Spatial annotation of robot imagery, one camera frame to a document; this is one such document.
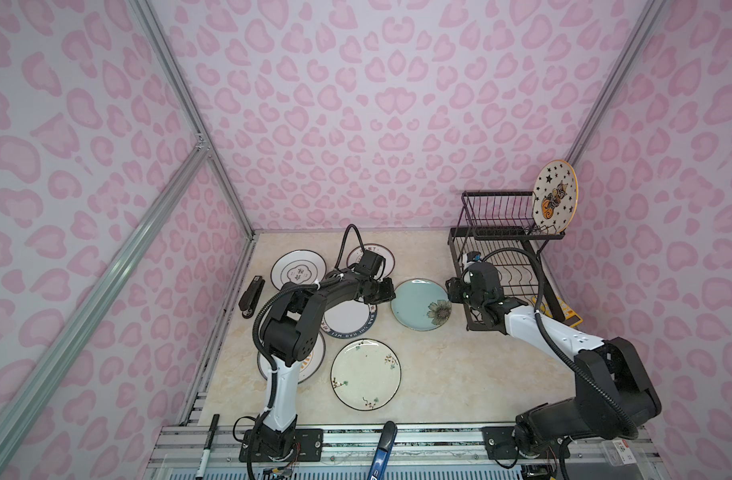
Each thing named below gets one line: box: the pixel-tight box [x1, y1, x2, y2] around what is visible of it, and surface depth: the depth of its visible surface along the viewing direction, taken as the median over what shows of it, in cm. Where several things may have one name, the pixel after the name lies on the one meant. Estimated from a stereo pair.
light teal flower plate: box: [390, 278, 452, 332], surface depth 100 cm
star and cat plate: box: [532, 159, 579, 235], surface depth 92 cm
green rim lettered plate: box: [320, 298, 378, 339], surface depth 95 cm
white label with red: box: [612, 439, 637, 465], surface depth 72 cm
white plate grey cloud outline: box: [270, 249, 327, 290], surface depth 112 cm
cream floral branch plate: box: [330, 338, 402, 412], surface depth 86 cm
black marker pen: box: [195, 413, 220, 480], surface depth 74 cm
